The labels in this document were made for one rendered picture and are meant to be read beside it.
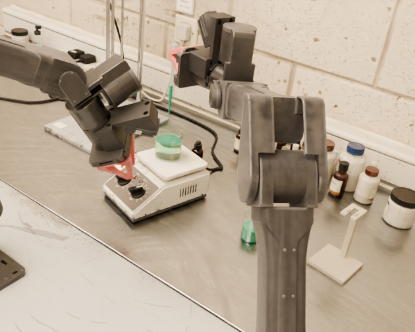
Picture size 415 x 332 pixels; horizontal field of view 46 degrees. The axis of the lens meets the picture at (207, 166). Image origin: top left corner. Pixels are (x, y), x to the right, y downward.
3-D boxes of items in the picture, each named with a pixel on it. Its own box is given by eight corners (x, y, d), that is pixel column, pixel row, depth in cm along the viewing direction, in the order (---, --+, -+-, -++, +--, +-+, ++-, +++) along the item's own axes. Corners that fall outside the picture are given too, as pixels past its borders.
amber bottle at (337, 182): (337, 189, 121) (346, 158, 117) (346, 197, 118) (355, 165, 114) (325, 190, 120) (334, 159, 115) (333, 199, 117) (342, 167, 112)
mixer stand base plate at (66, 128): (93, 155, 122) (93, 151, 122) (42, 128, 131) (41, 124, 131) (170, 120, 144) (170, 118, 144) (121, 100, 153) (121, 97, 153)
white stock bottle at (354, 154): (361, 186, 124) (373, 145, 118) (351, 195, 119) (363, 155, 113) (338, 176, 127) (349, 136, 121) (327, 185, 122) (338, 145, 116)
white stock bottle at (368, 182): (352, 202, 117) (362, 171, 112) (352, 192, 121) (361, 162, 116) (373, 207, 116) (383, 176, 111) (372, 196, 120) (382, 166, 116)
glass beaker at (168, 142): (171, 148, 112) (174, 114, 108) (187, 161, 108) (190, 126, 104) (145, 155, 108) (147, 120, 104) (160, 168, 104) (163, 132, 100)
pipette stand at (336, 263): (342, 285, 91) (360, 230, 85) (306, 263, 96) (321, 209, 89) (362, 266, 96) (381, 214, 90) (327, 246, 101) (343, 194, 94)
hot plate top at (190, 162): (164, 181, 101) (165, 178, 100) (134, 156, 108) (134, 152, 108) (209, 167, 108) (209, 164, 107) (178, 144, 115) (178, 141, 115)
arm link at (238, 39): (209, 19, 82) (220, 39, 71) (259, 23, 83) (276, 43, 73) (202, 85, 87) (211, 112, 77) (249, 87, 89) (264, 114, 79)
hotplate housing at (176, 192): (132, 225, 100) (134, 193, 96) (101, 193, 108) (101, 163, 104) (215, 195, 113) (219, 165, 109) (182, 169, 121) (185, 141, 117)
